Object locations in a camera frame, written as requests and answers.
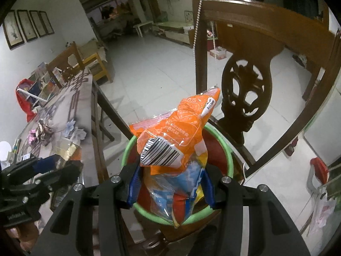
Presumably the low television cabinet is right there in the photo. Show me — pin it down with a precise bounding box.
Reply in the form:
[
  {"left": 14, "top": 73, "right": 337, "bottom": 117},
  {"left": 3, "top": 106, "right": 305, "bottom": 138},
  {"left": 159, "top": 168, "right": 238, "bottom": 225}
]
[{"left": 153, "top": 21, "right": 195, "bottom": 46}]

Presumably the red plastic item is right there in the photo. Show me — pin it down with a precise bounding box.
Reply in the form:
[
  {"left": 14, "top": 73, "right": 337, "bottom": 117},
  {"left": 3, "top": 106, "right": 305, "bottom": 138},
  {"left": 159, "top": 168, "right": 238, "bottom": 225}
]
[{"left": 306, "top": 158, "right": 329, "bottom": 192}]

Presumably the orange snack bag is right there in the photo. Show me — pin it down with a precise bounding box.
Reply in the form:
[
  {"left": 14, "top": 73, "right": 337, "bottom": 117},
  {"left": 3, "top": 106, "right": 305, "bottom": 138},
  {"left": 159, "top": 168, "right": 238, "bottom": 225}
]
[{"left": 129, "top": 87, "right": 221, "bottom": 228}]

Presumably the person's left hand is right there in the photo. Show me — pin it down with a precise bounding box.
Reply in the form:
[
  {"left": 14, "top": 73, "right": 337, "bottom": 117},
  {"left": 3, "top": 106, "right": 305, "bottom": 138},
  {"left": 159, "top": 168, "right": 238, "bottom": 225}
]
[{"left": 7, "top": 223, "right": 40, "bottom": 252}]

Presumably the small white table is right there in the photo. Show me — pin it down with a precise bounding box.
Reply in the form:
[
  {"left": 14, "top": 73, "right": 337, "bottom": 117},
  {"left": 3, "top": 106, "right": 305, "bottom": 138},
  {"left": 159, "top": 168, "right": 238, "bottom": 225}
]
[{"left": 133, "top": 21, "right": 154, "bottom": 37}]

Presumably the red figurine pot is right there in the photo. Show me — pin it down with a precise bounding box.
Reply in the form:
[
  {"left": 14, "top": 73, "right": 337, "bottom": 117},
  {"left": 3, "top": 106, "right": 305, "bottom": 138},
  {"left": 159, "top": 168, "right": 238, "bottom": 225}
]
[{"left": 206, "top": 29, "right": 216, "bottom": 51}]

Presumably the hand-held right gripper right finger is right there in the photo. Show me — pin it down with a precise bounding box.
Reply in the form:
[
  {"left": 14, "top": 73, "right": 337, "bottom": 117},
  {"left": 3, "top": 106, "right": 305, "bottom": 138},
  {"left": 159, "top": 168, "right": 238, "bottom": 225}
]
[{"left": 201, "top": 163, "right": 312, "bottom": 256}]

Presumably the white bead string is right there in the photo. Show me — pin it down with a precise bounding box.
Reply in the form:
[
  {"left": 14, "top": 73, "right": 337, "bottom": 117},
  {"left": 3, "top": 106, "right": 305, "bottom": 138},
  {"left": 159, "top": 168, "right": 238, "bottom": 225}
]
[{"left": 192, "top": 0, "right": 221, "bottom": 88}]

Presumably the white desk lamp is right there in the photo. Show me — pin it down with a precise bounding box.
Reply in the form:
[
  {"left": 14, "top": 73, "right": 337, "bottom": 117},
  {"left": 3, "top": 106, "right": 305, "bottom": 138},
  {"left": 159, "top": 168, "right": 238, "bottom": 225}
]
[{"left": 0, "top": 141, "right": 12, "bottom": 170}]

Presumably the carved wooden chair with beads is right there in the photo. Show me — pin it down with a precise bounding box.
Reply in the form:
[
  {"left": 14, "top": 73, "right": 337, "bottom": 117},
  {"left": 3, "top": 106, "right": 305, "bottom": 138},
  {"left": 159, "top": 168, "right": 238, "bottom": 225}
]
[{"left": 192, "top": 0, "right": 341, "bottom": 178}]

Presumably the green basin with red inside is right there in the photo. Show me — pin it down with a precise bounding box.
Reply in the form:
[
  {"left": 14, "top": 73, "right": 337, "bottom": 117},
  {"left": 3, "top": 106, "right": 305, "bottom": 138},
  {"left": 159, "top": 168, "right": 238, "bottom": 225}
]
[{"left": 121, "top": 116, "right": 235, "bottom": 226}]

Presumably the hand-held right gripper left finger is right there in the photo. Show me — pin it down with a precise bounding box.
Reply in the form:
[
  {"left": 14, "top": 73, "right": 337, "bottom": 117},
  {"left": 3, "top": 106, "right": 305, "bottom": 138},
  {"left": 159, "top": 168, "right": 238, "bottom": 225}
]
[{"left": 30, "top": 164, "right": 144, "bottom": 256}]

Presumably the dark framed wall picture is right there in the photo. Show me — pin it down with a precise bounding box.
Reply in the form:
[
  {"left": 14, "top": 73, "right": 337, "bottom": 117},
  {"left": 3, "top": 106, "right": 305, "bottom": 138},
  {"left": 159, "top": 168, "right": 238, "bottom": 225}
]
[
  {"left": 39, "top": 11, "right": 55, "bottom": 35},
  {"left": 29, "top": 10, "right": 48, "bottom": 38},
  {"left": 3, "top": 10, "right": 25, "bottom": 50},
  {"left": 17, "top": 9, "right": 38, "bottom": 42}
]

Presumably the wooden chair with cushion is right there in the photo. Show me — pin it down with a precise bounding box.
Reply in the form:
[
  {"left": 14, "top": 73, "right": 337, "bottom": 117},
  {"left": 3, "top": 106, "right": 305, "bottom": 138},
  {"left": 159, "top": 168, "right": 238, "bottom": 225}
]
[{"left": 46, "top": 41, "right": 112, "bottom": 88}]

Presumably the white magazine rack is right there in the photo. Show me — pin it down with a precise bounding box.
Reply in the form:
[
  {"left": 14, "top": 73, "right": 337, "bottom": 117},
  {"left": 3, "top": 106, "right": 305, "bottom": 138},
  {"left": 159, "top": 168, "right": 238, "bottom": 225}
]
[{"left": 25, "top": 62, "right": 67, "bottom": 104}]

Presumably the stack of books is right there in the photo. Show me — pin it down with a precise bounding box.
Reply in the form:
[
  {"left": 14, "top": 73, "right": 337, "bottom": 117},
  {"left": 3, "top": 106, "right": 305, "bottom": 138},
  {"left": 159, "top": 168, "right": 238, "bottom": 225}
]
[{"left": 12, "top": 137, "right": 23, "bottom": 163}]

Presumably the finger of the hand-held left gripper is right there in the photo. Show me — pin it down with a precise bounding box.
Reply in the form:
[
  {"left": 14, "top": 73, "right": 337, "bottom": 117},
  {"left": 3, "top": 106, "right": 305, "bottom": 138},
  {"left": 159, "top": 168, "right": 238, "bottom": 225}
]
[
  {"left": 29, "top": 155, "right": 63, "bottom": 176},
  {"left": 40, "top": 161, "right": 84, "bottom": 192}
]

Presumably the small gold box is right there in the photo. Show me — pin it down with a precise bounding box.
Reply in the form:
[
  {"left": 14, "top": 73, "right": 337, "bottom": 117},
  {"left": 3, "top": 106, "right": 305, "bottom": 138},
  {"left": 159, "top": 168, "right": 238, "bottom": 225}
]
[{"left": 57, "top": 137, "right": 80, "bottom": 158}]

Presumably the red cloth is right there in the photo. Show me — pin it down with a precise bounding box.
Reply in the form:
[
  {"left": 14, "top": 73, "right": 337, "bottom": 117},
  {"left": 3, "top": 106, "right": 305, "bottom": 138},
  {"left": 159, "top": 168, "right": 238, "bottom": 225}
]
[{"left": 16, "top": 79, "right": 38, "bottom": 122}]

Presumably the pink foil wrapper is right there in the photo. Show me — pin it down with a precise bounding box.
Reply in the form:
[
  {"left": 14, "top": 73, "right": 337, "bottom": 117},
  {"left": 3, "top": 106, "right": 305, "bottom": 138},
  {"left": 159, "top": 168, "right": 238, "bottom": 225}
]
[{"left": 27, "top": 129, "right": 39, "bottom": 144}]

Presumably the tissue box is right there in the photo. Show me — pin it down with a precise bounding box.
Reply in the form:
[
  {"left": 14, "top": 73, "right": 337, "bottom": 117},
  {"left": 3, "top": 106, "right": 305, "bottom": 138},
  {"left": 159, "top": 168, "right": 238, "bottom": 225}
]
[{"left": 209, "top": 47, "right": 227, "bottom": 60}]

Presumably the crumpled printed paper wrapper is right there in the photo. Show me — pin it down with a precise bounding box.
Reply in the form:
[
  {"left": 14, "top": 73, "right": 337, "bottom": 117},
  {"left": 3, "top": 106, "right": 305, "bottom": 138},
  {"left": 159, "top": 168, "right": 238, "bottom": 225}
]
[{"left": 35, "top": 119, "right": 55, "bottom": 146}]

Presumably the white plastic bag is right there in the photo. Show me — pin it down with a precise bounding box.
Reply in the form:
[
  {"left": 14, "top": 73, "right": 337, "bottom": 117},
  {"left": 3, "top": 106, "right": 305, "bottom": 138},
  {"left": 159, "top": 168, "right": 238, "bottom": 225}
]
[{"left": 310, "top": 192, "right": 337, "bottom": 235}]

